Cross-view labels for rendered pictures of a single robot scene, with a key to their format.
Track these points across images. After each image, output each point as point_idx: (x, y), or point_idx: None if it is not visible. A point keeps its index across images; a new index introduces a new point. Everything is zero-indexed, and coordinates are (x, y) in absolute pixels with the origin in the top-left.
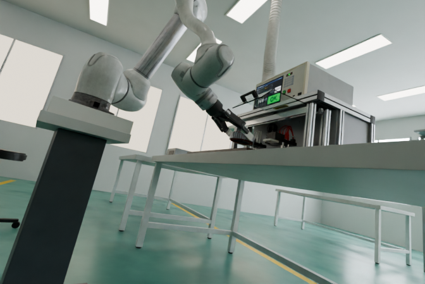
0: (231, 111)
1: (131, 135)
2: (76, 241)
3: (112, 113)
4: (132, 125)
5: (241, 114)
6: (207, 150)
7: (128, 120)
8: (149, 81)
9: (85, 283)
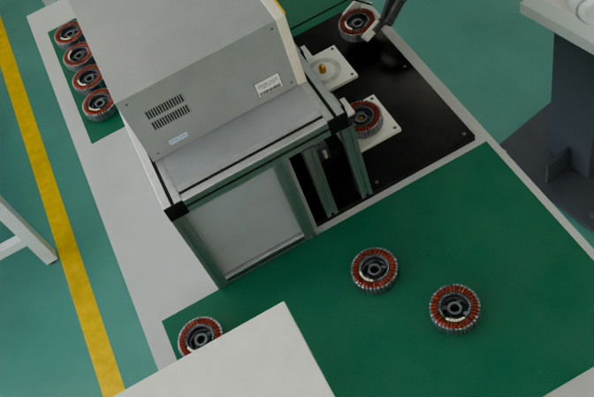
0: None
1: (520, 3)
2: (551, 98)
3: None
4: None
5: (335, 100)
6: (415, 68)
7: None
8: None
9: (548, 165)
